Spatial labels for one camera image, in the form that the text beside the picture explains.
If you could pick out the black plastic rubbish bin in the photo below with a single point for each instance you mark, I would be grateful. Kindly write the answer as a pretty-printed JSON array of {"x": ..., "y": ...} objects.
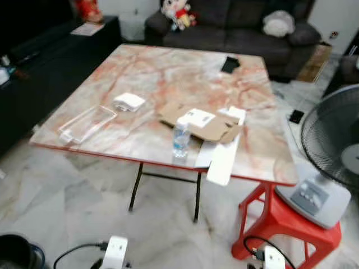
[{"x": 14, "y": 252}]

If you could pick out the small black square object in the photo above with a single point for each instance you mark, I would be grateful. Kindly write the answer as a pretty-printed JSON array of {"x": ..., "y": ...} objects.
[{"x": 296, "y": 116}]

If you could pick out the black and grey electric fan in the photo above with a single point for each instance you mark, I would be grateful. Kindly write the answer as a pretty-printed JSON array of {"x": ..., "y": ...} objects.
[{"x": 314, "y": 199}]

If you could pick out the brown cardboard box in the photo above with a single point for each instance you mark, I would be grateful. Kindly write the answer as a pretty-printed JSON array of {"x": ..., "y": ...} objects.
[{"x": 314, "y": 63}]

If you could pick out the red plastic stool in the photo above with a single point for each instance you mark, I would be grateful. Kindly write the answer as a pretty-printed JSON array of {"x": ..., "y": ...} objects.
[{"x": 280, "y": 224}]

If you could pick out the grey round cushion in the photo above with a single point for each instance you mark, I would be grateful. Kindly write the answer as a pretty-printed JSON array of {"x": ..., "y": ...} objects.
[{"x": 279, "y": 23}]

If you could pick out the long white paper strip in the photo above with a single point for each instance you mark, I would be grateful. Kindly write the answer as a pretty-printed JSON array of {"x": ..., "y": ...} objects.
[{"x": 221, "y": 162}]

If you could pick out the flattened brown cardboard with label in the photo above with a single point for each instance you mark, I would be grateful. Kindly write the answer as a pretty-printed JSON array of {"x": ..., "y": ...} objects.
[{"x": 216, "y": 131}]

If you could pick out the black wallet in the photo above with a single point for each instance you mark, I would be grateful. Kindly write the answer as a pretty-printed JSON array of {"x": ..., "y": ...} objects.
[{"x": 230, "y": 64}]

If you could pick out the dark grey three-seat sofa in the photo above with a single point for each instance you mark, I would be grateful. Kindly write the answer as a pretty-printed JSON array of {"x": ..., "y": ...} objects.
[{"x": 235, "y": 33}]

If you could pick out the clear plastic water bottle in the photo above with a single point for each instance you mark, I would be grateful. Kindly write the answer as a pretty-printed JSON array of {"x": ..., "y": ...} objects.
[{"x": 180, "y": 140}]

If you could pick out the red-edged marble pattern table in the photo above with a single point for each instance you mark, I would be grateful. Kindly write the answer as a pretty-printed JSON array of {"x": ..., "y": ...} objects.
[{"x": 168, "y": 73}]

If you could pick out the red and white plush doll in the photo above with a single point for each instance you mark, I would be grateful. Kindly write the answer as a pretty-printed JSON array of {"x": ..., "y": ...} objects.
[{"x": 178, "y": 14}]

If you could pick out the clear plastic tray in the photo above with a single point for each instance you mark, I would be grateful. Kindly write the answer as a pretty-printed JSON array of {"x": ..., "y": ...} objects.
[{"x": 84, "y": 124}]

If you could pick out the pink white paper mat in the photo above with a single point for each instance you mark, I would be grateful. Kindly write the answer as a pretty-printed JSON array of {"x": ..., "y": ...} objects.
[{"x": 87, "y": 29}]

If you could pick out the red figurine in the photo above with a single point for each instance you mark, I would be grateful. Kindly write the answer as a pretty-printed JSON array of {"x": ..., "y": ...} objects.
[{"x": 88, "y": 8}]

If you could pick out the black low TV console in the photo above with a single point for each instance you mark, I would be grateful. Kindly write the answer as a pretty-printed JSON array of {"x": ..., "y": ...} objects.
[{"x": 45, "y": 73}]

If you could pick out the black flat television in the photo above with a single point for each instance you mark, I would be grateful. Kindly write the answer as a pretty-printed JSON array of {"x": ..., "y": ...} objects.
[{"x": 28, "y": 22}]

